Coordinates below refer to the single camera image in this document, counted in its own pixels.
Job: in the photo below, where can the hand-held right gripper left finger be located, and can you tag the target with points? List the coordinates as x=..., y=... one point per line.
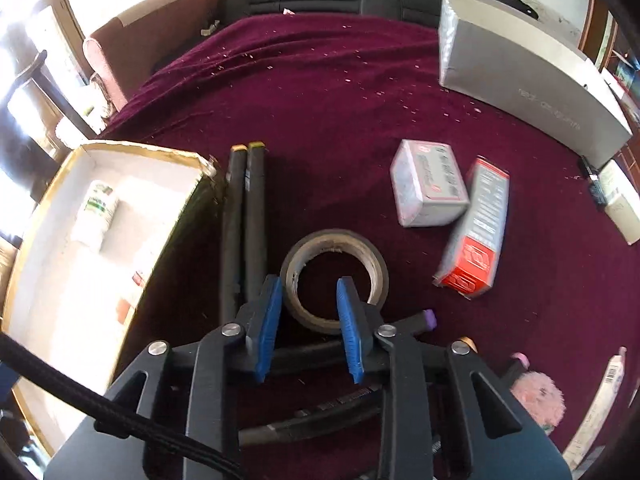
x=265, y=320

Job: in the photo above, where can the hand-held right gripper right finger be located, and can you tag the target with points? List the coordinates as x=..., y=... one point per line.
x=350, y=330

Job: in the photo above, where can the dark adhesive tape roll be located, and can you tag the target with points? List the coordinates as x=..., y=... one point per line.
x=310, y=317

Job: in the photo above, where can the black marker purple cap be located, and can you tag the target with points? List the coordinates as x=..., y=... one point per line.
x=417, y=322

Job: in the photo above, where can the black marker yellow cap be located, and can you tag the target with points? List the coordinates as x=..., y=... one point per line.
x=256, y=210
x=232, y=220

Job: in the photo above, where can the black marker pink cap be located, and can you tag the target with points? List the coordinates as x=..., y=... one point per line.
x=280, y=430

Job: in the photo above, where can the red and grey carton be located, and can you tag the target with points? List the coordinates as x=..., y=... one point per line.
x=475, y=230

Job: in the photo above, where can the white gold-rimmed box tray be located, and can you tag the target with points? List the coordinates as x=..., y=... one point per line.
x=60, y=260

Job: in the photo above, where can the small white bottle red cap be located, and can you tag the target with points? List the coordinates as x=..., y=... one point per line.
x=600, y=410

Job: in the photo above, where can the small clear plastic box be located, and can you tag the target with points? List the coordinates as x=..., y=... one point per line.
x=430, y=185

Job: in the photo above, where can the white bottle green label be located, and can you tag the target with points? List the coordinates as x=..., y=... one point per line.
x=97, y=210

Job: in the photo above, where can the pink fluffy ball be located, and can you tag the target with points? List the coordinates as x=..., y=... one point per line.
x=540, y=400

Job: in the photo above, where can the maroon blanket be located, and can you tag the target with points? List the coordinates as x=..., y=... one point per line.
x=325, y=110

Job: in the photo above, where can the small black object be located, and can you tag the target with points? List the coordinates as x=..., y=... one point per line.
x=592, y=180

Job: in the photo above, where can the small white object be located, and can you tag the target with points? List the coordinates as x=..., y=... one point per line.
x=211, y=27

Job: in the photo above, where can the small white box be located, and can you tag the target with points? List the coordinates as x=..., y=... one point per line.
x=620, y=200

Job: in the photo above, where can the large grey cardboard box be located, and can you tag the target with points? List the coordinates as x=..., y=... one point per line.
x=525, y=80

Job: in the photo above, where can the maroon armchair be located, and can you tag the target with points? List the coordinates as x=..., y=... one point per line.
x=150, y=25

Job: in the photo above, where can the wooden glass cabinet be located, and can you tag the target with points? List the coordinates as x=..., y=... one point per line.
x=592, y=25

